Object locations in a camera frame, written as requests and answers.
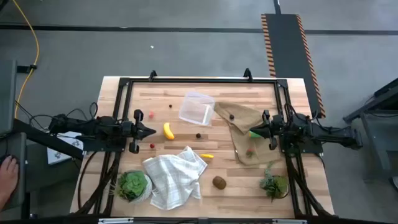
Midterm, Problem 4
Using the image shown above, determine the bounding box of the yellow toy banana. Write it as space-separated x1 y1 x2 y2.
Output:
163 122 175 141

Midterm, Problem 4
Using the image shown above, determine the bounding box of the grey panel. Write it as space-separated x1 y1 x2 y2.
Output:
0 58 18 137

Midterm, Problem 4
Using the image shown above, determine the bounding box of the white checked dish towel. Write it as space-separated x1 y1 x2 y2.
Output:
142 145 208 211

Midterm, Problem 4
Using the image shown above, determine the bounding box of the clear plastic tupperware container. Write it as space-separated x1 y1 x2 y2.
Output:
178 91 216 126

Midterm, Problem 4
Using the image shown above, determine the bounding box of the small grey-green potted plant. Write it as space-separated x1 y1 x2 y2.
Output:
259 161 290 203

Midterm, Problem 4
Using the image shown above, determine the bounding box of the grey desk pad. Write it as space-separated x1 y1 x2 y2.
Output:
0 132 29 212

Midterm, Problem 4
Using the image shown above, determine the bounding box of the dark grey metal cart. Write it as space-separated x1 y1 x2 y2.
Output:
343 77 398 192

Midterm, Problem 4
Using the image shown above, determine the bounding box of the black diagonal support beam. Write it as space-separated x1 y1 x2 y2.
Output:
12 119 85 161

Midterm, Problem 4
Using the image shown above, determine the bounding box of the dark brown hose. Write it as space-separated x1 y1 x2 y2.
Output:
77 151 98 209

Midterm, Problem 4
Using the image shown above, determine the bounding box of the black floor cable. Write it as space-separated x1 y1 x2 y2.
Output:
14 99 99 131

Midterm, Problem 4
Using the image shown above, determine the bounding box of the brown burlap cloth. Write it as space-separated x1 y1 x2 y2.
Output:
213 101 283 166

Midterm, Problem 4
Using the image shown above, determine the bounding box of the brown toy kiwi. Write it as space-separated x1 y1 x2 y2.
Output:
212 175 228 190

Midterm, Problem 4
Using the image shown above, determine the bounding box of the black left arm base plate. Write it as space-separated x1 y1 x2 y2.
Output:
76 135 128 153

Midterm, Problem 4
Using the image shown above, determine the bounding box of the white printed booklet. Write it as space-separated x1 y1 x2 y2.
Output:
46 131 85 166

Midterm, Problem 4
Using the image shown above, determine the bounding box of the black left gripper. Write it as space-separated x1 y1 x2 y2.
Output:
121 109 157 154

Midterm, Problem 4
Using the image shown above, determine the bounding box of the black mat with striped edges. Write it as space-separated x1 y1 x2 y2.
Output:
261 13 326 119

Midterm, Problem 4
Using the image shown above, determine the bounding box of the green succulent in white pot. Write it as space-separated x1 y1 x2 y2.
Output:
113 170 154 204

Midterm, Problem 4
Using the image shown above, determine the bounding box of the silver bracket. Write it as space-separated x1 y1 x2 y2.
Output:
272 218 308 224
98 217 134 224

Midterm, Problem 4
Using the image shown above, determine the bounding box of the black cable clip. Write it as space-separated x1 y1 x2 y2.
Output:
17 63 38 74

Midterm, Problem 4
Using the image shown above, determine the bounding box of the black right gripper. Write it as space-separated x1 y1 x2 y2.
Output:
249 109 285 151

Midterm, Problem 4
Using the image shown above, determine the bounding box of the black aluminium table frame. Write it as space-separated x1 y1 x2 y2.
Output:
70 76 336 218

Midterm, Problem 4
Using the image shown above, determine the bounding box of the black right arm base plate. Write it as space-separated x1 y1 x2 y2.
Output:
279 138 324 155

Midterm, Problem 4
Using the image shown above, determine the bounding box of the black crossbar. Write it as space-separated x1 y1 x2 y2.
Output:
0 216 398 224

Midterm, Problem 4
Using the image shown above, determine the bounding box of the yellow cable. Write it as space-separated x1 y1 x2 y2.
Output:
12 0 40 119

